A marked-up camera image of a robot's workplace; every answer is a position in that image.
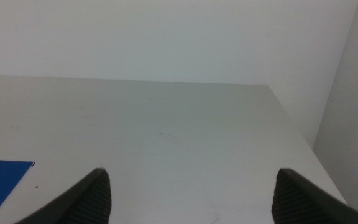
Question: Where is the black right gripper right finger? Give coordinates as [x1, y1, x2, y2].
[271, 168, 358, 224]

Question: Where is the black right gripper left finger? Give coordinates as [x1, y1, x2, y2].
[14, 167, 112, 224]

